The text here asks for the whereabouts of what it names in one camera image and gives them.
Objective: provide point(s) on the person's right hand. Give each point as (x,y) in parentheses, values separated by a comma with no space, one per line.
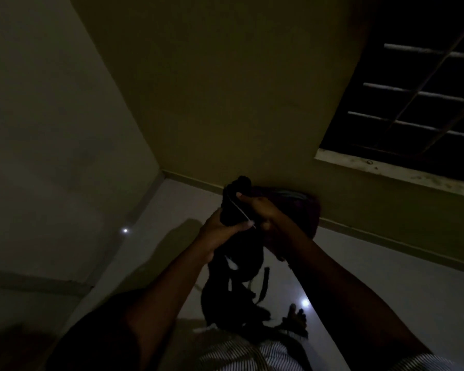
(268,222)

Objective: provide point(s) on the person's left hand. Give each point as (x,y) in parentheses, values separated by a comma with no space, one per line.
(214,237)

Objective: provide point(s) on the person's right thumb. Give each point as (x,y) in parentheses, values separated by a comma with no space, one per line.
(248,198)

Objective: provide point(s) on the person's left thumb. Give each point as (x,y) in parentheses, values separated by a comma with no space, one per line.
(239,227)

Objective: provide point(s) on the black garment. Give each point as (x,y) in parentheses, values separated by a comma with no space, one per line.
(236,282)

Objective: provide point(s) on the person's left forearm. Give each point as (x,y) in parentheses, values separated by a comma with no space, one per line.
(166,301)

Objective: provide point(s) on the person's right forearm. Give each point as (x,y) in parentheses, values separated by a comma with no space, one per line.
(352,305)

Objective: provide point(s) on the maroon bag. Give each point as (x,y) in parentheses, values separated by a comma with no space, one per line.
(301,212)

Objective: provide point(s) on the person's foot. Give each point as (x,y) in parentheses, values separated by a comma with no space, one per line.
(296,320)

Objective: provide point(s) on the white striped shirt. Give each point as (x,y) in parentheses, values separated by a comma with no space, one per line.
(247,355)

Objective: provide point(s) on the white window sill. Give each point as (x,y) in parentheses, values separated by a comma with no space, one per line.
(394,171)

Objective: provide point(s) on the window with metal grille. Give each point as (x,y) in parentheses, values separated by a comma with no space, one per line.
(406,92)

